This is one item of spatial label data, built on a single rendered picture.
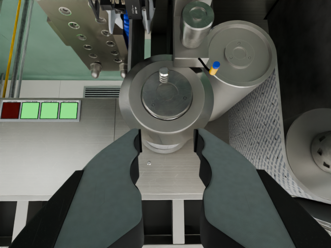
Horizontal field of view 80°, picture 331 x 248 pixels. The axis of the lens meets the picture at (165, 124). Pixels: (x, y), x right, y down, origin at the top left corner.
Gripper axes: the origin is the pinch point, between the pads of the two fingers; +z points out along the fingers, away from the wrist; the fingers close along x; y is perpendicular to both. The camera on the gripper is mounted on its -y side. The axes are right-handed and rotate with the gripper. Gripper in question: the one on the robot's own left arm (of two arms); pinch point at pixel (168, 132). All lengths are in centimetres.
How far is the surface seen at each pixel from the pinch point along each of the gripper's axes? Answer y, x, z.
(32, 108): 20, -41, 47
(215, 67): -1.0, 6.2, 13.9
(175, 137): 9.3, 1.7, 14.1
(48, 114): 21, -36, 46
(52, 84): 90, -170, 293
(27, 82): 87, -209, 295
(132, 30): -4.3, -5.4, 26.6
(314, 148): 10.5, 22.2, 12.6
